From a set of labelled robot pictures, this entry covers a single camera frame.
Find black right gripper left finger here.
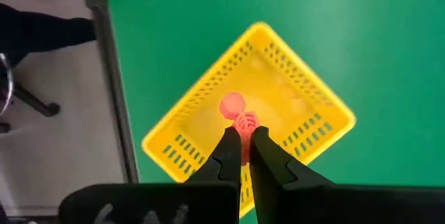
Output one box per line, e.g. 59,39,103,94
187,126,243,187

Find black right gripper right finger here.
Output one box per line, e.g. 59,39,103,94
248,125,337,224

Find small orange plastic pumpkin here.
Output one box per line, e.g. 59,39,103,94
218,92,248,120
232,111,261,166

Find yellow plastic slotted basket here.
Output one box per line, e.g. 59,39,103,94
141,21,357,218

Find black floor stand base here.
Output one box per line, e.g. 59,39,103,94
0,52,62,134

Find person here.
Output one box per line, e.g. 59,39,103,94
0,3,97,67

